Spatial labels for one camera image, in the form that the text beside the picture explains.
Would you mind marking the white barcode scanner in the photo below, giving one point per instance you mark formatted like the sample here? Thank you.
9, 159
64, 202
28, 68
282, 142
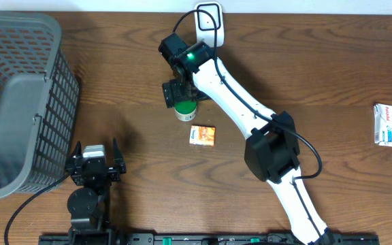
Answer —
209, 23

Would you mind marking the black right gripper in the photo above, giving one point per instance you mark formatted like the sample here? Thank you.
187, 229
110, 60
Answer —
172, 92

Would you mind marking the white Panadol medicine box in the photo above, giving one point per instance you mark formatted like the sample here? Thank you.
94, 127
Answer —
383, 124

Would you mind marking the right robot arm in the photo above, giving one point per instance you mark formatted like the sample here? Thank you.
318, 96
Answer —
272, 143

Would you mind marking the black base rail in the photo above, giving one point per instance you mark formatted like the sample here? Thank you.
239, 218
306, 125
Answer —
151, 239

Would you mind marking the grey plastic mesh basket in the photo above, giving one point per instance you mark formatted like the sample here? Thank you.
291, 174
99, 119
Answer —
39, 97

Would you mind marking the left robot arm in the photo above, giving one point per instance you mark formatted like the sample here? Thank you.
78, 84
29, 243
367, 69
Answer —
89, 205

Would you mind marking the green lid white jar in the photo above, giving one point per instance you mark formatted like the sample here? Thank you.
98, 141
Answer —
186, 110

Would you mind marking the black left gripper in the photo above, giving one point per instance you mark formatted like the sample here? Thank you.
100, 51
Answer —
112, 175

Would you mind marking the orange Kleenex tissue pack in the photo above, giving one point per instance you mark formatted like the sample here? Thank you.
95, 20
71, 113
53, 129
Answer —
202, 135

